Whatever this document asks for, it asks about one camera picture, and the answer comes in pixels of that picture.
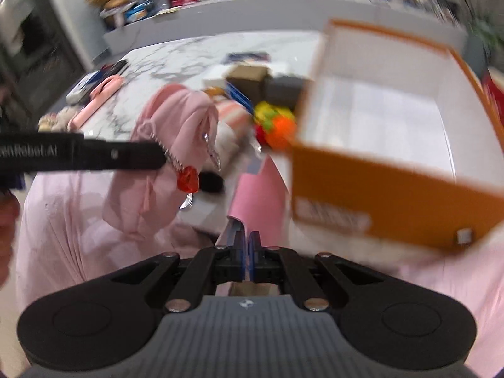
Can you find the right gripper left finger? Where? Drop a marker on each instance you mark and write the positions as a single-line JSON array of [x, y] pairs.
[[237, 243]]

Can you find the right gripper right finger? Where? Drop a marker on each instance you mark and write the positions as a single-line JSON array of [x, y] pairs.
[[255, 255]]

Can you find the pink pouch with chain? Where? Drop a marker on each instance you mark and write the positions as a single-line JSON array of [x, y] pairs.
[[184, 123]]

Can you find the white striped plush toy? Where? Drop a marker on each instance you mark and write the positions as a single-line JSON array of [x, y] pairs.
[[234, 126]]

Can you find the orange crochet fruit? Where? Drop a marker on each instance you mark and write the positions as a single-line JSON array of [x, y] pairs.
[[276, 133]]

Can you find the yellow toy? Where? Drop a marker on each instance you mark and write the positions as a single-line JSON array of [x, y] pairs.
[[265, 112]]

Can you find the small brown cardboard box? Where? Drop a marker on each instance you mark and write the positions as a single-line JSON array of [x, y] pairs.
[[249, 80]]

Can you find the orange cardboard box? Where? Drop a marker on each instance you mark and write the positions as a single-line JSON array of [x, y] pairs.
[[396, 140]]

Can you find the pink paper sheet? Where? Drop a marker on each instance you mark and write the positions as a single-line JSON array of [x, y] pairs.
[[259, 203]]

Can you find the pink bed cloth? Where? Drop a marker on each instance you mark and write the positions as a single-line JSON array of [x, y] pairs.
[[97, 302]]

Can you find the pink remote-like object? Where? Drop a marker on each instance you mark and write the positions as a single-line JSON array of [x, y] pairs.
[[98, 96]]

